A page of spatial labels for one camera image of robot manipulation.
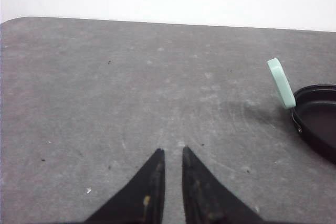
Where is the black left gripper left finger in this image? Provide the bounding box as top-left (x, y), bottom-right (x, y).
top-left (85, 148), bottom-right (165, 223)

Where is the black pan with green handle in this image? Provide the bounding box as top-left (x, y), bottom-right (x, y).
top-left (267, 58), bottom-right (335, 164)

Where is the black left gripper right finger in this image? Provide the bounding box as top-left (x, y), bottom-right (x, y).
top-left (182, 146), bottom-right (264, 223)

